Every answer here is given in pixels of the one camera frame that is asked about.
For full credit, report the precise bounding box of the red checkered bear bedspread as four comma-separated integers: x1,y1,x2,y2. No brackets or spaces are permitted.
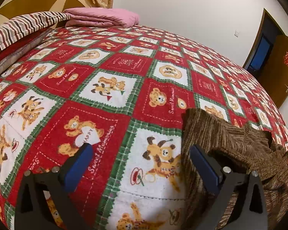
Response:
0,25,288,229

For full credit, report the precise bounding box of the brown knit sun sweater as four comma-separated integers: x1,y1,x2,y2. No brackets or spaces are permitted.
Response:
181,108,288,229

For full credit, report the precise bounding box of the white wall switch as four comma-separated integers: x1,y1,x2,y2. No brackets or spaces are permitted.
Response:
234,30,239,37

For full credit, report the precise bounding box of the brown wooden door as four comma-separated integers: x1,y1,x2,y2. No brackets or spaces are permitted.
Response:
257,35,288,108

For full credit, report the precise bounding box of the folded pink blanket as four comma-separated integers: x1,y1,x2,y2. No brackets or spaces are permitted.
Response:
64,7,140,28

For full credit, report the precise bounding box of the striped pillow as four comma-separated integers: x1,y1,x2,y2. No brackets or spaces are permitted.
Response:
0,11,71,52

